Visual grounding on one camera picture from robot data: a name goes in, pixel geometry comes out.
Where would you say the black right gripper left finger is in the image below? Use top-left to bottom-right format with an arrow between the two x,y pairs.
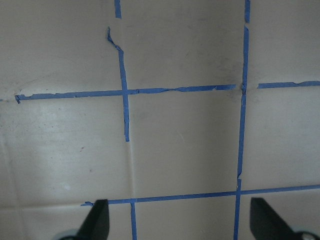
76,199 -> 110,240

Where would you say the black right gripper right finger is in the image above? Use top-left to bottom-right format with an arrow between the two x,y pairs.
250,197 -> 308,240

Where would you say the brown paper table cover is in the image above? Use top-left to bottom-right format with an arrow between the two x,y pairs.
0,0 -> 320,240

